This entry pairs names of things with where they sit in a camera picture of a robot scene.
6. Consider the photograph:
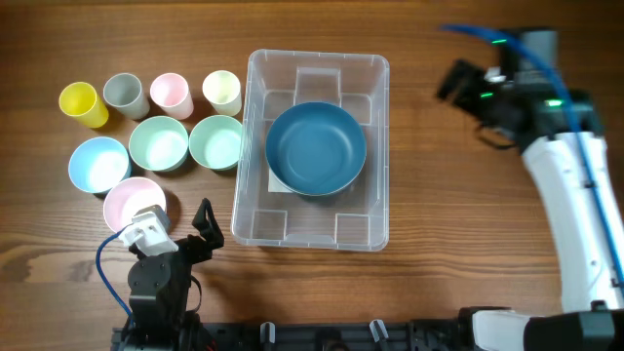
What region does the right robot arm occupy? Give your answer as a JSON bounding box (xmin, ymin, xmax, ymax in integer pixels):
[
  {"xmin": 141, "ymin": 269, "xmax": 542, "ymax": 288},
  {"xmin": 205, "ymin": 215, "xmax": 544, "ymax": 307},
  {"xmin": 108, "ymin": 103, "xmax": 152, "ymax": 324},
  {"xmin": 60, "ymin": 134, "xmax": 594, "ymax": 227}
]
[{"xmin": 424, "ymin": 24, "xmax": 623, "ymax": 350}]

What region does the left blue cable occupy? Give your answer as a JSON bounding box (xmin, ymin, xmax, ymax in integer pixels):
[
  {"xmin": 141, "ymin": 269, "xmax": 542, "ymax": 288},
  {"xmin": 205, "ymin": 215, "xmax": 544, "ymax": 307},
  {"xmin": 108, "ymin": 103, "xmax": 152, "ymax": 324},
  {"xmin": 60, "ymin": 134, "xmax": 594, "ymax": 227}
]
[{"xmin": 95, "ymin": 223, "xmax": 136, "ymax": 326}]

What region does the dark blue bowl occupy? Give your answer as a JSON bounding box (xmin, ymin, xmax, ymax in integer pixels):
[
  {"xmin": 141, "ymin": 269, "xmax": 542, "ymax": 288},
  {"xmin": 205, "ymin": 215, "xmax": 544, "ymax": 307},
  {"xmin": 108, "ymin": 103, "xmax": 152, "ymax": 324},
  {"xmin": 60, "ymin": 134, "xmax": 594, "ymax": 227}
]
[{"xmin": 265, "ymin": 101, "xmax": 367, "ymax": 196}]

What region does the clear plastic storage container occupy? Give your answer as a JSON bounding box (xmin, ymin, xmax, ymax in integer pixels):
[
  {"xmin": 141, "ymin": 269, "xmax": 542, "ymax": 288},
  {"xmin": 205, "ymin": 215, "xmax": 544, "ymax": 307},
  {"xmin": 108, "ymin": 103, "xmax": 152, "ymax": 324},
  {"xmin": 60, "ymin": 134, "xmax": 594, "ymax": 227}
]
[{"xmin": 231, "ymin": 49, "xmax": 390, "ymax": 252}]

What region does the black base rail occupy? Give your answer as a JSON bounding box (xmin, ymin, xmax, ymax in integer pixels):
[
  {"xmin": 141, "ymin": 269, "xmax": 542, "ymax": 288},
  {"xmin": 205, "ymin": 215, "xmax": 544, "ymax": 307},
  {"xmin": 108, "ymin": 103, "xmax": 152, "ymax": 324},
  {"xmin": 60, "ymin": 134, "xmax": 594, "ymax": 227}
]
[{"xmin": 110, "ymin": 320, "xmax": 472, "ymax": 351}]

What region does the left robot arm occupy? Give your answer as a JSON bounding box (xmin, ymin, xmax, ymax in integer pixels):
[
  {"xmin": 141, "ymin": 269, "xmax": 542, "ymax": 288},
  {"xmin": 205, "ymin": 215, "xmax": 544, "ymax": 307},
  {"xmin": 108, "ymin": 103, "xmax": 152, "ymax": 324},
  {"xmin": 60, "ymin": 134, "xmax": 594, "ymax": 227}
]
[{"xmin": 111, "ymin": 199, "xmax": 224, "ymax": 350}]

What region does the blue cable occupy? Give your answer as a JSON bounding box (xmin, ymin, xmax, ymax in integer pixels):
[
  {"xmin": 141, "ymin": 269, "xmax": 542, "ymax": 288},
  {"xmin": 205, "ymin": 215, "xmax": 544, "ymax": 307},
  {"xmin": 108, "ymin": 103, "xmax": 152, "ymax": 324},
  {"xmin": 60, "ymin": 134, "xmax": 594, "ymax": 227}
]
[
  {"xmin": 95, "ymin": 223, "xmax": 136, "ymax": 326},
  {"xmin": 441, "ymin": 23, "xmax": 624, "ymax": 289}
]

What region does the grey plastic cup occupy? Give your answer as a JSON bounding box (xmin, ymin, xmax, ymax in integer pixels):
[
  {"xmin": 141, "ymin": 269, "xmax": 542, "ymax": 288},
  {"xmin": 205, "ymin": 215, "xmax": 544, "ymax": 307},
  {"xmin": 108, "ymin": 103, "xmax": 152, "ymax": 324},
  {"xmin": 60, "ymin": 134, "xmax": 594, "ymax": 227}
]
[{"xmin": 103, "ymin": 73, "xmax": 150, "ymax": 120}]

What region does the cream plastic cup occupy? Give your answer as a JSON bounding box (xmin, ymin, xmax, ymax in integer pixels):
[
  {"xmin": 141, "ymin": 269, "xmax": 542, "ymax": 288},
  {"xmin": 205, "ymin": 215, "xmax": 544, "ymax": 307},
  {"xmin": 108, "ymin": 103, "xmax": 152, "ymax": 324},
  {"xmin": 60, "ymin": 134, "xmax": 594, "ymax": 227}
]
[{"xmin": 202, "ymin": 70, "xmax": 242, "ymax": 116}]

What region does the green small bowl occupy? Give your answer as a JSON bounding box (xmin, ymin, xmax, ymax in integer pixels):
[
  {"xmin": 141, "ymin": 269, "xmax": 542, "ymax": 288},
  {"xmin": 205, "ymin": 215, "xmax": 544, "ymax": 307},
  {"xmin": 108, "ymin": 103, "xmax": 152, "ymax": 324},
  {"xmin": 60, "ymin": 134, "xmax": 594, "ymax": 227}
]
[
  {"xmin": 128, "ymin": 116, "xmax": 189, "ymax": 172},
  {"xmin": 189, "ymin": 115, "xmax": 243, "ymax": 172}
]

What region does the yellow plastic cup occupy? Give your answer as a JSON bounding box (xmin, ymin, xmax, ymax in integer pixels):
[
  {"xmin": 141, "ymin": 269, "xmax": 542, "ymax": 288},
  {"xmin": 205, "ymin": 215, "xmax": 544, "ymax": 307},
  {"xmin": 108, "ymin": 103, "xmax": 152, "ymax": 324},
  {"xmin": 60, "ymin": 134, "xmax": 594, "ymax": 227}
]
[{"xmin": 58, "ymin": 82, "xmax": 109, "ymax": 129}]

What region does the white label sticker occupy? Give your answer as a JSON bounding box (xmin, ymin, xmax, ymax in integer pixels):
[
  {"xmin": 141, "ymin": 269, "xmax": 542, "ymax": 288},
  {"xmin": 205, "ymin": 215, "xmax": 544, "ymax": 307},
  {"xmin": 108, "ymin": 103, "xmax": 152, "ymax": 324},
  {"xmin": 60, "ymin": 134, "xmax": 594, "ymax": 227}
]
[{"xmin": 268, "ymin": 170, "xmax": 292, "ymax": 193}]

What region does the right blue cable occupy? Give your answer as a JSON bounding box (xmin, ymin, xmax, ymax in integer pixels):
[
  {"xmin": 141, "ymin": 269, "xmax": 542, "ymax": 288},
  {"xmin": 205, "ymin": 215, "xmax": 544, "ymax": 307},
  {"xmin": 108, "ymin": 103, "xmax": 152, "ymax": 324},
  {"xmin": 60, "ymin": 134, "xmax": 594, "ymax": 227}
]
[{"xmin": 441, "ymin": 23, "xmax": 624, "ymax": 289}]

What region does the light blue small bowl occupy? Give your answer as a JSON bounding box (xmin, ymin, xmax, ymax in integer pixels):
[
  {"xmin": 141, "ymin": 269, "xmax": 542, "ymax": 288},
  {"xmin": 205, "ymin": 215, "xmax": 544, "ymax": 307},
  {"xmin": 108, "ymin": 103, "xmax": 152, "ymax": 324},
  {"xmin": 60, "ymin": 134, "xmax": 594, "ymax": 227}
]
[{"xmin": 68, "ymin": 136, "xmax": 132, "ymax": 194}]

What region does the pink plastic cup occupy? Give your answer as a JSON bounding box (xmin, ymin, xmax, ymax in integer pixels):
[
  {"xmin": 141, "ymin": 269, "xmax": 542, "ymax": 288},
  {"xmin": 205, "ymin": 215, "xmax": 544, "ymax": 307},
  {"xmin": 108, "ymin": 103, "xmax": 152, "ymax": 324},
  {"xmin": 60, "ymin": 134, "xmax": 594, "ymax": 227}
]
[{"xmin": 149, "ymin": 72, "xmax": 194, "ymax": 120}]

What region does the pink small bowl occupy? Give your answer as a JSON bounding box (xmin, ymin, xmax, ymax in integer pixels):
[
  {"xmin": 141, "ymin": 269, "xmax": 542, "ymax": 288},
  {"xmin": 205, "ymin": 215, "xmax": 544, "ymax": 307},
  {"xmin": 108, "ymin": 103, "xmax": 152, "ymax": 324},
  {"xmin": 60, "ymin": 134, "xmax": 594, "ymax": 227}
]
[{"xmin": 103, "ymin": 176, "xmax": 167, "ymax": 232}]

